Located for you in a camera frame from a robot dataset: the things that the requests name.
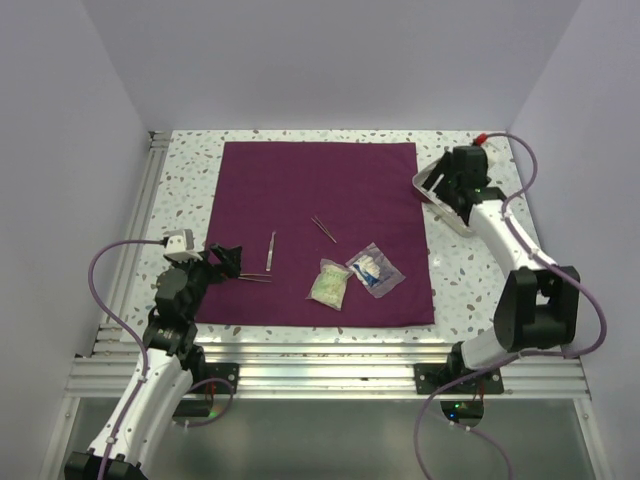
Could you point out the clear bag blue white gloves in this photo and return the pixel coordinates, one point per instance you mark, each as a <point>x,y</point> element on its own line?
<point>375,272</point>

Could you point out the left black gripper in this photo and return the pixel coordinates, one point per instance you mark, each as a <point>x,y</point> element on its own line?
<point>229,266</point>

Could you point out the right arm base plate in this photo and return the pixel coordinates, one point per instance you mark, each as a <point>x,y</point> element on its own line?
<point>457,380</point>

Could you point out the silver tweezers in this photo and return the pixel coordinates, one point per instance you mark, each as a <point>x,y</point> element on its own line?
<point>270,252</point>

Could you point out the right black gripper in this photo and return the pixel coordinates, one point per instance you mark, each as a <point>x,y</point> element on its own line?
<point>443,168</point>

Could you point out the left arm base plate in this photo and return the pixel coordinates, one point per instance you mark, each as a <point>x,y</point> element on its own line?
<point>227,377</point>

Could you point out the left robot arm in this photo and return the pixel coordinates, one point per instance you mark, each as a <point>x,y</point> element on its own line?
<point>170,365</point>

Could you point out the thin dark tweezers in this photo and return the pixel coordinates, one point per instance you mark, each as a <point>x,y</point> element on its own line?
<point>323,228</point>

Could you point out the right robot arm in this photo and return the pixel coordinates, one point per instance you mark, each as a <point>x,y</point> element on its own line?
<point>537,309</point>

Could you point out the metal tray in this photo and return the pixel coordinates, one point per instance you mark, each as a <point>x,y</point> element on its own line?
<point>439,208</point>

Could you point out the aluminium frame rails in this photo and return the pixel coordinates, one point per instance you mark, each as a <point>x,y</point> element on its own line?
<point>325,362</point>

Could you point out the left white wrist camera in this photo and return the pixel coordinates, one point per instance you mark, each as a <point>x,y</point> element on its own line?
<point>179,245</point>

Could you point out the purple cloth mat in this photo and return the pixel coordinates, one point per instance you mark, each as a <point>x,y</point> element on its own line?
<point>362,193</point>

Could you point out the green gauze bag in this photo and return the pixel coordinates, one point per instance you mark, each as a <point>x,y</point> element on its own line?
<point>330,285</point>

